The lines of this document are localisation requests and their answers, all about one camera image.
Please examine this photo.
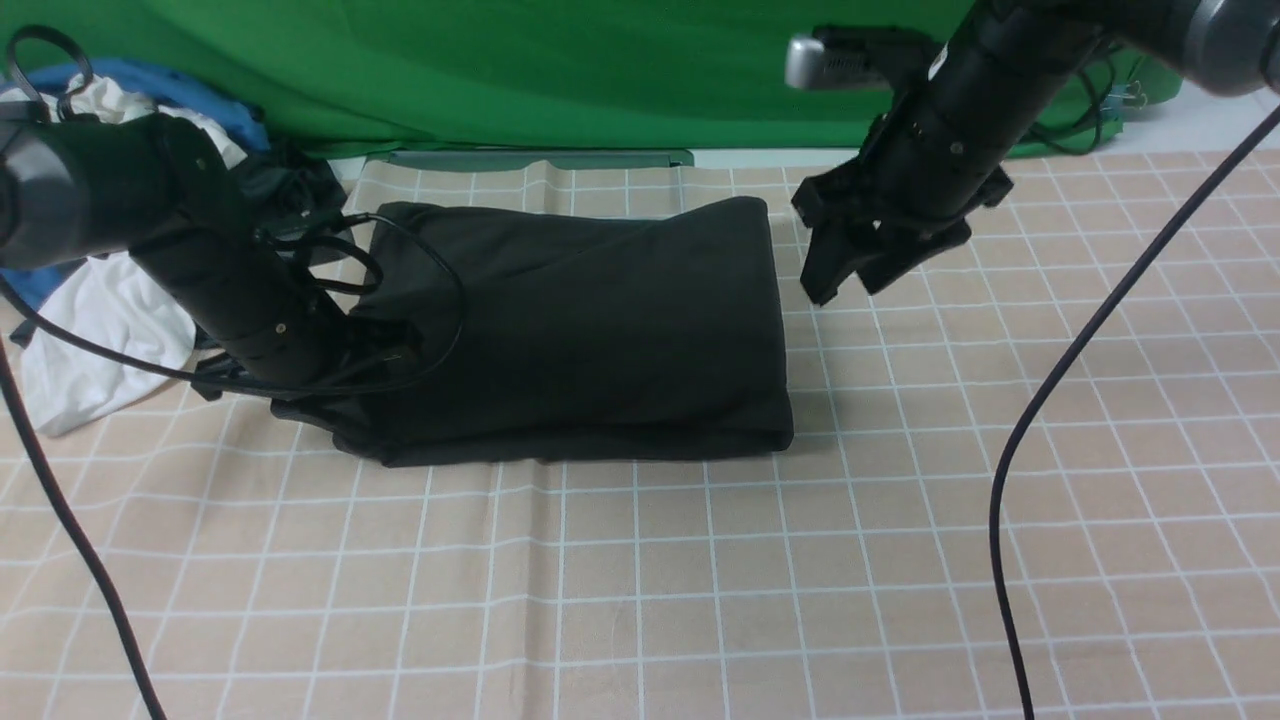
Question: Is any white crumpled shirt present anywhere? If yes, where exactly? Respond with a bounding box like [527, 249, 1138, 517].
[3, 74, 248, 437]

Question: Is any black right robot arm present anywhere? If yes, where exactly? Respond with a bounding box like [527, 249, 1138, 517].
[785, 1, 1279, 306]

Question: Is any binder clip on backdrop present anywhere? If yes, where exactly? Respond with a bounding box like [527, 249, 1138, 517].
[1094, 79, 1149, 123]

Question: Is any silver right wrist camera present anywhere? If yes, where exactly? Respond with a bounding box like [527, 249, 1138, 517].
[783, 26, 943, 92]

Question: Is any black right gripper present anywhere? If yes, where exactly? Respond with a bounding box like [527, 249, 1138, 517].
[791, 160, 1014, 307]

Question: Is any blue crumpled garment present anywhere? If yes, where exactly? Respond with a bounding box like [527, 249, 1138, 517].
[3, 56, 270, 309]

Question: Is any beige checkered tablecloth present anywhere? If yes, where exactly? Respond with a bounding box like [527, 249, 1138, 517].
[44, 149, 1279, 719]

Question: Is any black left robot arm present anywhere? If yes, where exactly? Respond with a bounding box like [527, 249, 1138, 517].
[3, 114, 435, 398]

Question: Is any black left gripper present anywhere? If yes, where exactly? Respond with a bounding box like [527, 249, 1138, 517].
[189, 300, 426, 400]

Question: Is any dark gray long-sleeved shirt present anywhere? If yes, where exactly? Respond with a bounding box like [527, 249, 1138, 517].
[270, 197, 794, 468]

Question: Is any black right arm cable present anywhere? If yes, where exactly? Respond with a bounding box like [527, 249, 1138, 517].
[988, 100, 1280, 720]

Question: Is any dark gray crumpled garment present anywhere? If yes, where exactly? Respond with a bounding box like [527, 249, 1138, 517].
[3, 161, 340, 366]

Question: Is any green backdrop cloth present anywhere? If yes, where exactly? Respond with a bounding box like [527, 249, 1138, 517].
[0, 0, 1207, 163]

